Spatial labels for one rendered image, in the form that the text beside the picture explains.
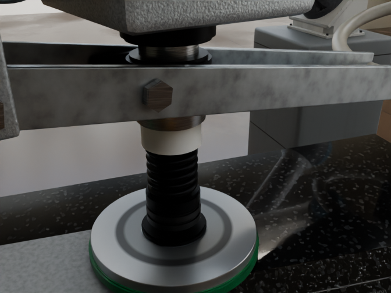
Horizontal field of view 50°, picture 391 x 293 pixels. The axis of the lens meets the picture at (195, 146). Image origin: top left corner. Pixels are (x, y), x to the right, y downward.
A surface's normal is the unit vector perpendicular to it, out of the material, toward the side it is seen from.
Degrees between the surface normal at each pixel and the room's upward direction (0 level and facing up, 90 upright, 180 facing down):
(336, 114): 90
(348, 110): 90
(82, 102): 90
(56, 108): 90
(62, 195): 0
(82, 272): 0
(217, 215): 0
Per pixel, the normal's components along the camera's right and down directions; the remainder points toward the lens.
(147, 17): 0.56, 0.36
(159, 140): -0.28, 0.42
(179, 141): 0.30, 0.41
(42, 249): 0.00, -0.90
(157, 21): 0.52, 0.67
